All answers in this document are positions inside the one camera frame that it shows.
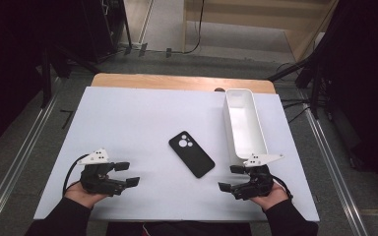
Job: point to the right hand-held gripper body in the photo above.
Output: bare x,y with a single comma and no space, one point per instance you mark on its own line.
259,182

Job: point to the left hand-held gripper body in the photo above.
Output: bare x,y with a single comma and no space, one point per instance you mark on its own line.
98,180

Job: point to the white plastic bin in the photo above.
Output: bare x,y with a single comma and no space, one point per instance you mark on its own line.
246,128

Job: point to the person's right hand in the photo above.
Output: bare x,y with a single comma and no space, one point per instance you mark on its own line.
270,198

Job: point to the person's left hand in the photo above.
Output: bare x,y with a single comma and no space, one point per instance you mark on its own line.
83,196

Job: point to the white board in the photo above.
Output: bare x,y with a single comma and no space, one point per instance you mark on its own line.
138,131

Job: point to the wooden table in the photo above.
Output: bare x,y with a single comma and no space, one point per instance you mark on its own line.
160,81

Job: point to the black metal stand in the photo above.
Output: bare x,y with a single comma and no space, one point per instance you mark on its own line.
315,88
47,75

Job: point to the black cabinet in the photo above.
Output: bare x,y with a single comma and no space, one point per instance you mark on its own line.
101,29

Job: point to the dark curtain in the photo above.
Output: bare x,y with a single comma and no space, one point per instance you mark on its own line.
367,82
6,65

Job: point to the wooden shelf unit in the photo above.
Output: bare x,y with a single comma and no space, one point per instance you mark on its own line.
242,14

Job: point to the metal floor rail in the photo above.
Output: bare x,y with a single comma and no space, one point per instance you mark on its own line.
334,170
16,164

